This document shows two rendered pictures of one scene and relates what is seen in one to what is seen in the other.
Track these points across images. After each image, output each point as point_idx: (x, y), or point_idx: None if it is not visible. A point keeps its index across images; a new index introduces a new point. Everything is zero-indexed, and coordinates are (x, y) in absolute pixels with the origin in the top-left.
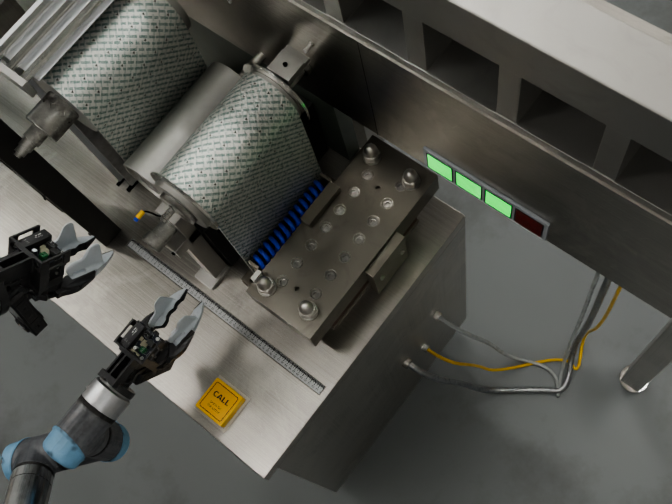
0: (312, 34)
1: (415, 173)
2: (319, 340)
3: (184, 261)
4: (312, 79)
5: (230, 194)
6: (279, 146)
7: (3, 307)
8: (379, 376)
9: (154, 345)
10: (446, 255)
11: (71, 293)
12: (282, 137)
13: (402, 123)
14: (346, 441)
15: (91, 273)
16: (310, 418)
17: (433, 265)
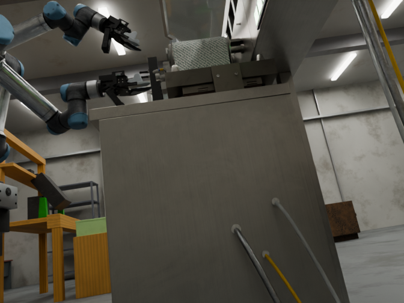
0: (239, 17)
1: (261, 54)
2: (169, 85)
3: None
4: (245, 55)
5: (184, 45)
6: (213, 47)
7: (102, 20)
8: (199, 184)
9: (121, 74)
10: (273, 107)
11: (118, 32)
12: (215, 44)
13: (250, 14)
14: (152, 246)
15: (127, 36)
16: (133, 103)
17: (257, 98)
